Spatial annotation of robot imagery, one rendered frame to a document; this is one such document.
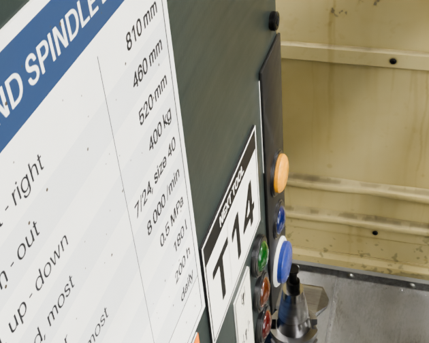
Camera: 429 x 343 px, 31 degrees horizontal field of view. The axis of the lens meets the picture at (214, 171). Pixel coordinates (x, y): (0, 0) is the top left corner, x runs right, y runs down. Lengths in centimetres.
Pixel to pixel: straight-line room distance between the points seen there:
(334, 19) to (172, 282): 95
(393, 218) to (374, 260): 12
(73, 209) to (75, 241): 1
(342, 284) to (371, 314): 8
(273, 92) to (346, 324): 113
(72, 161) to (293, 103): 113
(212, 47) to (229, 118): 5
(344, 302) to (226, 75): 123
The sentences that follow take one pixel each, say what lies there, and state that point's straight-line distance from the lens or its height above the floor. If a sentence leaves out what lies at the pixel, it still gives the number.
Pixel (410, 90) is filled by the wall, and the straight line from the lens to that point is 129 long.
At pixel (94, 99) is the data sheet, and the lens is 22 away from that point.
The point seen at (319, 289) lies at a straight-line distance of 106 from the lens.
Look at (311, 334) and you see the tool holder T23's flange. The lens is 100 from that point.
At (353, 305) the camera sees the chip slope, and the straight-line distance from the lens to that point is 156.
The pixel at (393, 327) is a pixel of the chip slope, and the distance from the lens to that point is 155.
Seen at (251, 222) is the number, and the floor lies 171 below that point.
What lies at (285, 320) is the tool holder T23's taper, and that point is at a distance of 98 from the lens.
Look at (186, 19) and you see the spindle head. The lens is 30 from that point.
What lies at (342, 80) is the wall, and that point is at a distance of 129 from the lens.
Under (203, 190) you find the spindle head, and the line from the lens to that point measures 34.
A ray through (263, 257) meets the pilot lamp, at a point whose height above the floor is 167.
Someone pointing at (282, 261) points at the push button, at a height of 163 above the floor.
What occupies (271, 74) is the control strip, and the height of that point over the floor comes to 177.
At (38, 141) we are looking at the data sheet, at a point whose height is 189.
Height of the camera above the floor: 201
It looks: 39 degrees down
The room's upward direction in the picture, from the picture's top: 6 degrees counter-clockwise
